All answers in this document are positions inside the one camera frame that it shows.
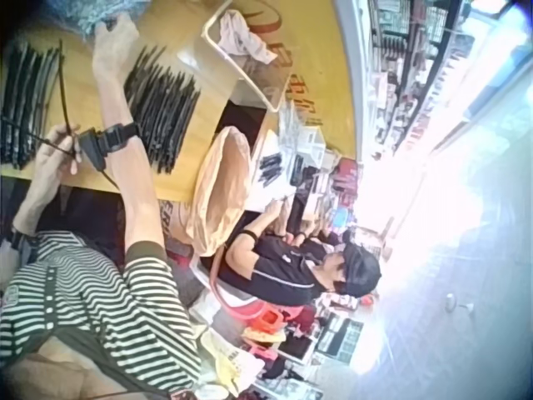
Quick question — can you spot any person's right hand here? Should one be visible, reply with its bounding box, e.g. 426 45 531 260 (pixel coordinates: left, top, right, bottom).
91 16 141 83

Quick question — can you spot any person's left hand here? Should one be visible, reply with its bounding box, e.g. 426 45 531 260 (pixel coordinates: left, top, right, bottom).
32 123 83 185

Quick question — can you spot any long thin black strip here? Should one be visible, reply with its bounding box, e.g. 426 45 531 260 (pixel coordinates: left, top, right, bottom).
0 38 82 162

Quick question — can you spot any black wrist band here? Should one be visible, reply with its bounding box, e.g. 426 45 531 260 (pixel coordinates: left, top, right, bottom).
77 122 142 168

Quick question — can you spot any row of black strips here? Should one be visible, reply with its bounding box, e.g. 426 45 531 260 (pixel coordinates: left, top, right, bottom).
0 40 62 171
123 44 202 175

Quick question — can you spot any white crumpled cloth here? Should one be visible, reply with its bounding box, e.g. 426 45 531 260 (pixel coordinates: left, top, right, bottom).
217 9 279 66

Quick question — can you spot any cardboard carton with red print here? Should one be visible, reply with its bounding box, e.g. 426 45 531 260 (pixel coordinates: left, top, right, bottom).
157 198 197 262

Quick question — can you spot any clear plastic bin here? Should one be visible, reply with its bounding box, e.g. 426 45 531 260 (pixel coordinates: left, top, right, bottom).
201 0 293 114

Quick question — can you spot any beige plastic bag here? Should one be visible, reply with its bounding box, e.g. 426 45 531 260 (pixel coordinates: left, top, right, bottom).
184 126 256 258

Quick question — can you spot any white sheet with black pieces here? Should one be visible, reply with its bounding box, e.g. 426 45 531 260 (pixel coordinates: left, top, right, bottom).
249 129 297 213

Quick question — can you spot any small clear plastic box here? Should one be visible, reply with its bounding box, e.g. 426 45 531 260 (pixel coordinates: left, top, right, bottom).
277 103 339 168

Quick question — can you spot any heap of packaged goods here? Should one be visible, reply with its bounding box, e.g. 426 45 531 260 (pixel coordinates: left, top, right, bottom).
286 153 364 237

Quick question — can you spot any heap of colourful goods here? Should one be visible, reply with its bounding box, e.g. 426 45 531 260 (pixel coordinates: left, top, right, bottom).
187 291 378 400

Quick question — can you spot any shelf of goods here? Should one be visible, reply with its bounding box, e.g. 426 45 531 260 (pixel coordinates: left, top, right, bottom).
365 0 474 152

